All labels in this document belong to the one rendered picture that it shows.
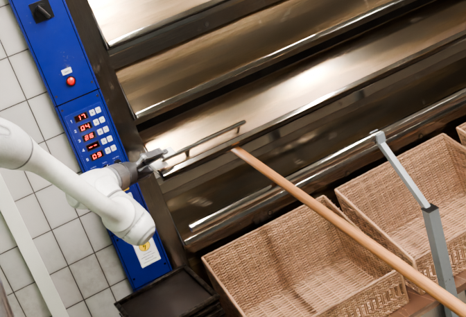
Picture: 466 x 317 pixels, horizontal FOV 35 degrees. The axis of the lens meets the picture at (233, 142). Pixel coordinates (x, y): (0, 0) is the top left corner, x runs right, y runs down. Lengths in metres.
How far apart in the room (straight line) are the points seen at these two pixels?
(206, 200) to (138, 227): 0.65
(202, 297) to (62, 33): 0.97
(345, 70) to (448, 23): 0.49
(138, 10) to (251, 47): 0.44
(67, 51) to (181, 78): 0.41
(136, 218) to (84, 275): 0.61
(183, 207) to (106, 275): 0.37
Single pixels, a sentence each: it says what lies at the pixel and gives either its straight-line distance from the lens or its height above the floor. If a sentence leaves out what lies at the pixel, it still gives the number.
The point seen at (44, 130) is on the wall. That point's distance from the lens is 2.50.
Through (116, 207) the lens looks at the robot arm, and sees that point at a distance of 2.09.
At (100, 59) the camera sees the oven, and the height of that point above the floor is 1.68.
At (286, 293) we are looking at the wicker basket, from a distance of 2.91.
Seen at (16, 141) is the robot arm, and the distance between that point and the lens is 1.78.
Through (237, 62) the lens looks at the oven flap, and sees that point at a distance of 2.64.
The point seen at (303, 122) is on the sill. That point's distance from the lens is 2.83.
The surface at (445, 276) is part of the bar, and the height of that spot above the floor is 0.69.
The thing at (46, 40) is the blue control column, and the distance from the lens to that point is 2.42.
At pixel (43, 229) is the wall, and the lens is 2.61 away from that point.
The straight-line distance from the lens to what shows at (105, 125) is 2.51.
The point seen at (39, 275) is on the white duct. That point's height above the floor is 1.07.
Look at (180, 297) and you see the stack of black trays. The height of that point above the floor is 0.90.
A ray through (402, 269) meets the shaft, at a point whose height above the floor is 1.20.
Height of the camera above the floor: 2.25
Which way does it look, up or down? 23 degrees down
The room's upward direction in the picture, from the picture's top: 18 degrees counter-clockwise
